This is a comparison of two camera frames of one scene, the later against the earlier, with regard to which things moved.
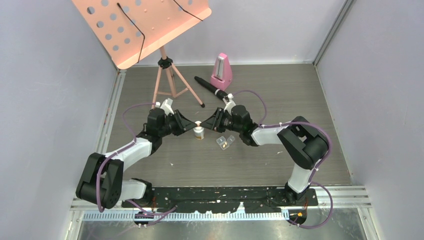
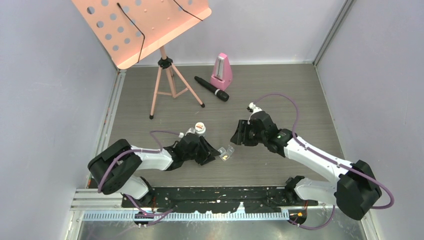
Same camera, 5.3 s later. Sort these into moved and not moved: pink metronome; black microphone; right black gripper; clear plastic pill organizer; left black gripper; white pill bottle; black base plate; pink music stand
Moved: right black gripper; left black gripper; clear plastic pill organizer
Not moved: pink music stand; pink metronome; black base plate; black microphone; white pill bottle
